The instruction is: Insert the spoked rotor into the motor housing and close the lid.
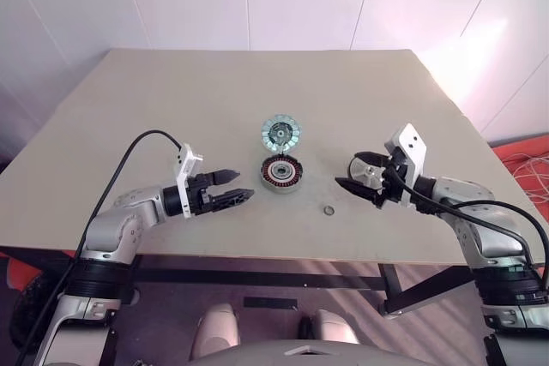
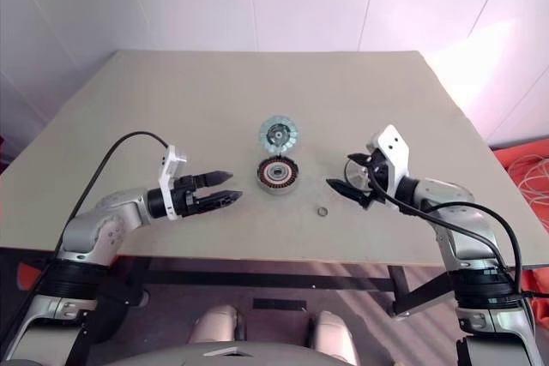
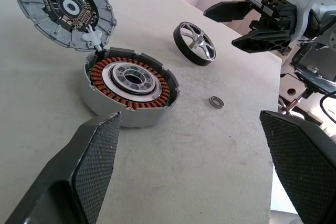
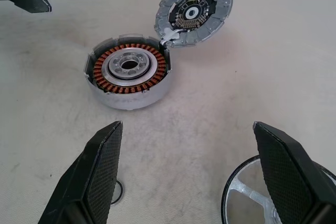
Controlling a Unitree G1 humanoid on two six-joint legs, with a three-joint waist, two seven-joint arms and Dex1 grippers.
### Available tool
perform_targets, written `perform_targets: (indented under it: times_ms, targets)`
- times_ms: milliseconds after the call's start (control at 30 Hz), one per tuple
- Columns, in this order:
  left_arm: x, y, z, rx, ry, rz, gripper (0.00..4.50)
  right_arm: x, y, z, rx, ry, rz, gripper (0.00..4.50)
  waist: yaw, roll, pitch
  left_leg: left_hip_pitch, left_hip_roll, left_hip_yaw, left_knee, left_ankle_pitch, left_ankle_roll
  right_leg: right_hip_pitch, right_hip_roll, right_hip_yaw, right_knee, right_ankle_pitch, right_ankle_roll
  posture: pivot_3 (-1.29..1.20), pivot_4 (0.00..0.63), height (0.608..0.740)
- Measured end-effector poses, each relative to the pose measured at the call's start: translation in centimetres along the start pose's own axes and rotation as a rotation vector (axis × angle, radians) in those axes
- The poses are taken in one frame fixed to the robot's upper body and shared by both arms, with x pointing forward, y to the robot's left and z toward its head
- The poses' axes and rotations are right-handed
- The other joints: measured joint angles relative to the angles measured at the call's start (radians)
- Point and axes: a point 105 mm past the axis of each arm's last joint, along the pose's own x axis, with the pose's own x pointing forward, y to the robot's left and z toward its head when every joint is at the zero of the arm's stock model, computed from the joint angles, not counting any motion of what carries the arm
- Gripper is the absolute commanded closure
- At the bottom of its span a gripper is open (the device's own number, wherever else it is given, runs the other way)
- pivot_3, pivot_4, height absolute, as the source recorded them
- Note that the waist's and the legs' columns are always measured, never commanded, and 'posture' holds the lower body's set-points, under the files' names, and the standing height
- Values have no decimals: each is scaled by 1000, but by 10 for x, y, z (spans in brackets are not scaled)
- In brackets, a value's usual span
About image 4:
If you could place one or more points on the silver motor housing with coils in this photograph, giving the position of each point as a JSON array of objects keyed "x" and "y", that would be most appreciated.
[{"x": 131, "y": 102}]

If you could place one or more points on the silver spoked rotor black rim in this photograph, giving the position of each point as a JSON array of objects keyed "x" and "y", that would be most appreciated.
[{"x": 241, "y": 195}]

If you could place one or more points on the small silver round disc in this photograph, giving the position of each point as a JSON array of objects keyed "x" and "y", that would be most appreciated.
[{"x": 117, "y": 192}]

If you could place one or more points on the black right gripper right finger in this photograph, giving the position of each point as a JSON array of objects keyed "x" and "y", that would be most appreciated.
[{"x": 294, "y": 182}]

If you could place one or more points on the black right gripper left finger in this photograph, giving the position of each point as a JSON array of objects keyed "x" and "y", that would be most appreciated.
[{"x": 86, "y": 182}]

